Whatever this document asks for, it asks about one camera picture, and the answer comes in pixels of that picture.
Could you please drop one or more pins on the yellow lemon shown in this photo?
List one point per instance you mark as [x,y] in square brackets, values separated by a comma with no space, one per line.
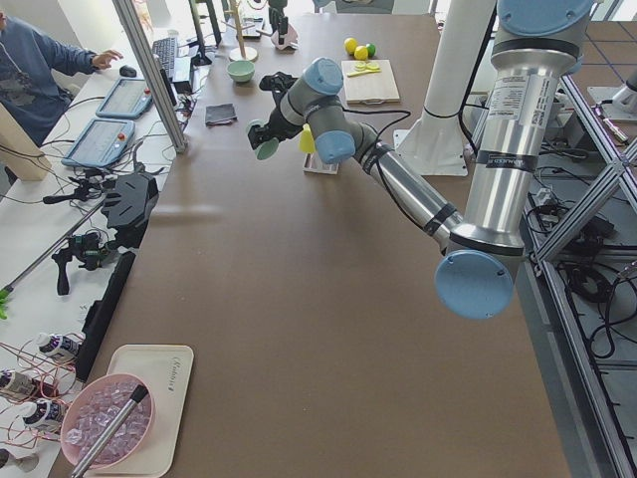
[361,53]
[350,44]

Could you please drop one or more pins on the teach pendant tablet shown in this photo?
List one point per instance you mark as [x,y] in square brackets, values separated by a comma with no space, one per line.
[128,99]
[100,144]

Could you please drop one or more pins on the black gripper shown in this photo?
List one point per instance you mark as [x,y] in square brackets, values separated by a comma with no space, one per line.
[274,122]

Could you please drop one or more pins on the small bottle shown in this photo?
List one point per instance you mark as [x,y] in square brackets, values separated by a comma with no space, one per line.
[19,386]
[59,348]
[44,415]

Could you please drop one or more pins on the white pillar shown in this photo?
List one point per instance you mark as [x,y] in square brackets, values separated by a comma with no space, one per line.
[434,145]

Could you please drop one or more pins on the person's hand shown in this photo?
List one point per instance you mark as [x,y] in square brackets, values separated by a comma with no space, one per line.
[104,60]

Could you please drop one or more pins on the pink bowl of ice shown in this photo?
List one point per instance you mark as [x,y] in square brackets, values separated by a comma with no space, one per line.
[94,409]

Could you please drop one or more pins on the beige tray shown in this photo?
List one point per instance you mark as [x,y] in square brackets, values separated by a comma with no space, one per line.
[165,370]

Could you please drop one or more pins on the wooden mug tree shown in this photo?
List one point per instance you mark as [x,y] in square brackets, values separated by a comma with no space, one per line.
[242,52]

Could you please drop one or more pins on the person in blue sweater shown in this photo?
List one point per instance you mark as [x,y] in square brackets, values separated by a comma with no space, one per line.
[29,91]

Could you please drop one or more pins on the yellow cup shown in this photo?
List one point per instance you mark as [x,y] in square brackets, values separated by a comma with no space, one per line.
[306,140]

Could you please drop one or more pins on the white wire cup holder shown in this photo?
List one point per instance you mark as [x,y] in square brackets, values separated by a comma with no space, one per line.
[313,164]

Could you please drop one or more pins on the yellow plastic knife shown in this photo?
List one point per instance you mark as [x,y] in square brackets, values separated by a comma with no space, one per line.
[355,74]

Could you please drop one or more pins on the black bar device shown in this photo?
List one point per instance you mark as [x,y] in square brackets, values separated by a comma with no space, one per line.
[99,317]

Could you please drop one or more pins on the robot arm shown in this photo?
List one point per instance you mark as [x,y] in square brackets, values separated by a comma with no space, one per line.
[532,45]

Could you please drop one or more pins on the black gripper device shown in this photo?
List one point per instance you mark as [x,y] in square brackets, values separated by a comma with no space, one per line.
[127,208]

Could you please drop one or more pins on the black mouse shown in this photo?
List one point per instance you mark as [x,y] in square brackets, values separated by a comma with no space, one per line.
[127,71]

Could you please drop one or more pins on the green bowl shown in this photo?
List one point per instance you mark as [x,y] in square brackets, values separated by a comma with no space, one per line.
[241,71]

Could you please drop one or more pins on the grey cloth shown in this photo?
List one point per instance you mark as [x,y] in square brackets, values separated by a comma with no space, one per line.
[220,114]

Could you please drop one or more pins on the aluminium frame column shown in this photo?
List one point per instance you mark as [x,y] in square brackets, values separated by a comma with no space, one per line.
[133,29]

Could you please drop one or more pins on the black keyboard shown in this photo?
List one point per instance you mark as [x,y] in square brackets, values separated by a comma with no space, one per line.
[166,50]

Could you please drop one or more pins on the black handheld tool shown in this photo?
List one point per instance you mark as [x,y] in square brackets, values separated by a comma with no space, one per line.
[88,250]

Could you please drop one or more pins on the metal rod tool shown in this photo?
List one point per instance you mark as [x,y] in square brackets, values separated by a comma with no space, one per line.
[137,396]

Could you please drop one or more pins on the bamboo cutting board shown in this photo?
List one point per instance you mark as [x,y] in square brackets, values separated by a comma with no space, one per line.
[370,89]

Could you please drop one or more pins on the green cup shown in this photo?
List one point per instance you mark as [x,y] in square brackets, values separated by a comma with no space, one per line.
[263,145]

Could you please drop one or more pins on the black monitor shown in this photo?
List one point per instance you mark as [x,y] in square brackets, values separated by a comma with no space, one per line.
[208,35]

